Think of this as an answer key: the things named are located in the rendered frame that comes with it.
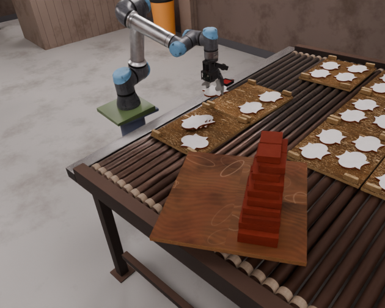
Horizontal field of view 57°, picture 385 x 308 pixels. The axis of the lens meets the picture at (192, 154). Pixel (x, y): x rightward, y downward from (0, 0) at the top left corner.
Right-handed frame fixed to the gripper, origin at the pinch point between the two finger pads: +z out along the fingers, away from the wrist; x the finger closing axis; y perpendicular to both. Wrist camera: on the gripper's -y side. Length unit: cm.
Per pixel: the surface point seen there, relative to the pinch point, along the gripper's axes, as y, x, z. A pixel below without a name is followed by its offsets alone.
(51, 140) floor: 35, -208, 105
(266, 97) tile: -28.8, 14.8, 11.0
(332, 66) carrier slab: -94, 22, 12
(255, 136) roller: 6.0, 33.5, 13.8
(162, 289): 75, 28, 78
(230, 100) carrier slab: -13.7, -1.1, 11.9
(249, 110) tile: -9.2, 17.0, 10.9
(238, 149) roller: 21.0, 34.1, 13.7
